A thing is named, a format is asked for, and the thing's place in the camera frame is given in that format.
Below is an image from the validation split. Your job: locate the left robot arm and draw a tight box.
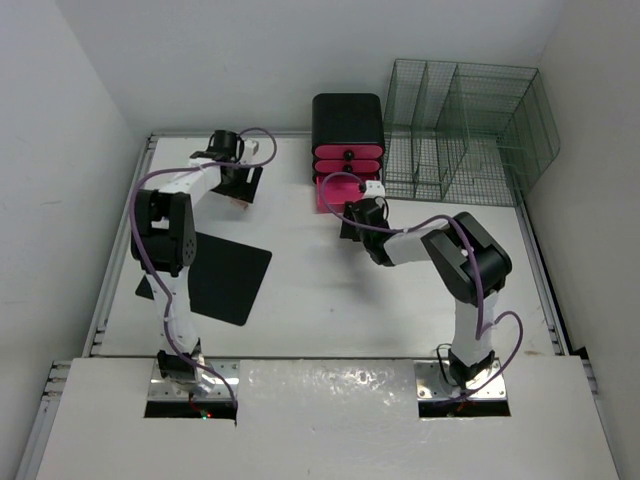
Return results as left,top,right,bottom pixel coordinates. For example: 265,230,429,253
129,130,272,386

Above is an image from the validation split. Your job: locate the purple cable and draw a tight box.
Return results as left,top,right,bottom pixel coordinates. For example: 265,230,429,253
127,127,279,407
320,172,525,401

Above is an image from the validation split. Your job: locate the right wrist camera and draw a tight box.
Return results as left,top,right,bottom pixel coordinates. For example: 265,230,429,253
362,180,386,198

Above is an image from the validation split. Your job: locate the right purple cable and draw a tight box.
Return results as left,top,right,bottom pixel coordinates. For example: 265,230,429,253
320,172,525,401

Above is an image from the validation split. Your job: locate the green wire mesh organizer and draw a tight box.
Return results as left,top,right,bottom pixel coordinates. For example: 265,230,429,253
382,59,560,207

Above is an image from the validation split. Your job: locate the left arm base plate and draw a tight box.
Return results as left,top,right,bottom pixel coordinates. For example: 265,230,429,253
147,358,240,402

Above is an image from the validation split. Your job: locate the black mouse pad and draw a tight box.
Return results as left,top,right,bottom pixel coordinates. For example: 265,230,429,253
131,233,272,326

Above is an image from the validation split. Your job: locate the pink eraser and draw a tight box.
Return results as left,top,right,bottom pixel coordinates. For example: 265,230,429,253
229,198,250,210

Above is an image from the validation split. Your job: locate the pink bottom drawer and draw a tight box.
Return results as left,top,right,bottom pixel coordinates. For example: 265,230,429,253
315,172,382,213

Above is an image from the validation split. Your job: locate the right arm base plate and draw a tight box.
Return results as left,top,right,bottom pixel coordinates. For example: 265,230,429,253
414,358,509,401

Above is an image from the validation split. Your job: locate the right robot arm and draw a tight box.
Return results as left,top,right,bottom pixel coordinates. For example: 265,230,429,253
340,197,512,388

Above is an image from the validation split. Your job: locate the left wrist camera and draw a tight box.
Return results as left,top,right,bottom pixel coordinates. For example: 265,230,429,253
240,139,260,164

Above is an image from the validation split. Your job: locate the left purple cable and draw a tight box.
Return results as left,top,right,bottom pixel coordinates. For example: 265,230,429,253
127,127,279,407

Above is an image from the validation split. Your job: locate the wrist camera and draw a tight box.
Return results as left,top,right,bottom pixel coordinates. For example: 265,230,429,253
240,139,260,164
362,180,386,198

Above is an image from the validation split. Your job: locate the black drawer cabinet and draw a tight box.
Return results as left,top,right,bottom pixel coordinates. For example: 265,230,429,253
311,93,385,182

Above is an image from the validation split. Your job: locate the pink top drawer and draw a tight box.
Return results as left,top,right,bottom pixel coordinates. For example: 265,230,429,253
313,144,384,160

